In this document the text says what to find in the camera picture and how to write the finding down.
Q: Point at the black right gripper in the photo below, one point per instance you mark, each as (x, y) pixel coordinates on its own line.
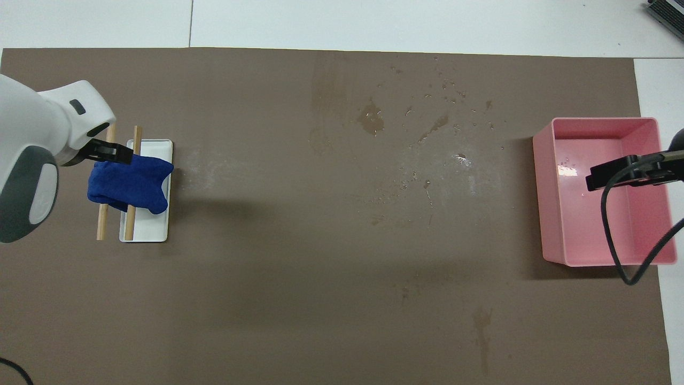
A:
(668, 171)

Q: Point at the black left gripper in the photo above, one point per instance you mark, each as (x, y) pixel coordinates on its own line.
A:
(80, 155)

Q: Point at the blue towel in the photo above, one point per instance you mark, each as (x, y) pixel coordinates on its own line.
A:
(131, 182)

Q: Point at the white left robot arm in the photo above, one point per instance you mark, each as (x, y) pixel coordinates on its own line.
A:
(32, 133)

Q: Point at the white towel rack base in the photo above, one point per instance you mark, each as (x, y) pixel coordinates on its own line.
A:
(152, 224)

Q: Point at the pink plastic bin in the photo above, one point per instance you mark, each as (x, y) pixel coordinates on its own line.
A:
(593, 214)

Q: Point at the dark ribbed device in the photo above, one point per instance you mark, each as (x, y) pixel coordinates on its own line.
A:
(668, 10)

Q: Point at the brown table mat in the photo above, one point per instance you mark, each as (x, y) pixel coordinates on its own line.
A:
(320, 240)

